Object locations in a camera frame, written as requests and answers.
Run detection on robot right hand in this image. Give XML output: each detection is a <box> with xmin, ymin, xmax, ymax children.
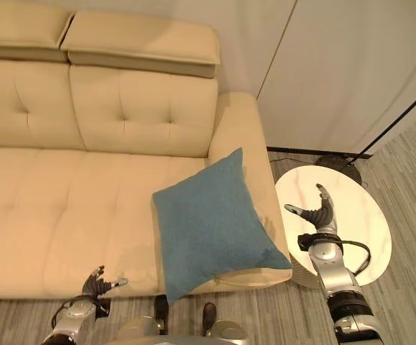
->
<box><xmin>284</xmin><ymin>183</ymin><xmax>339</xmax><ymax>235</ymax></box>

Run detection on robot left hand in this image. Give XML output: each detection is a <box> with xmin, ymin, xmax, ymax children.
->
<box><xmin>81</xmin><ymin>265</ymin><xmax>129</xmax><ymax>298</ymax></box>

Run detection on cream leather sofa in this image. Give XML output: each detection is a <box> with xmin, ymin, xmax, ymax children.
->
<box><xmin>0</xmin><ymin>0</ymin><xmax>294</xmax><ymax>300</ymax></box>

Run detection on round white marble side table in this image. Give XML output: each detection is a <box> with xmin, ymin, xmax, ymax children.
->
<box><xmin>275</xmin><ymin>165</ymin><xmax>393</xmax><ymax>289</ymax></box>

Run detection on black round lamp base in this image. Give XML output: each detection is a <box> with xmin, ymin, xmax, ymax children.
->
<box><xmin>317</xmin><ymin>155</ymin><xmax>364</xmax><ymax>183</ymax></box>

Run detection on blue square cushion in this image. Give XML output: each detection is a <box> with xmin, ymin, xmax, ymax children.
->
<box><xmin>152</xmin><ymin>147</ymin><xmax>292</xmax><ymax>305</ymax></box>

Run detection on black floor lamp pole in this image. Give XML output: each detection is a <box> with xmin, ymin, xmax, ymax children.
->
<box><xmin>347</xmin><ymin>81</ymin><xmax>416</xmax><ymax>165</ymax></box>

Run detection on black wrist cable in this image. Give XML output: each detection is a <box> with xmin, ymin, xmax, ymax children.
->
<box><xmin>338</xmin><ymin>239</ymin><xmax>372</xmax><ymax>277</ymax></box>

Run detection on black floor cable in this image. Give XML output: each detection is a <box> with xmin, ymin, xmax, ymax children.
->
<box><xmin>270</xmin><ymin>152</ymin><xmax>320</xmax><ymax>165</ymax></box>

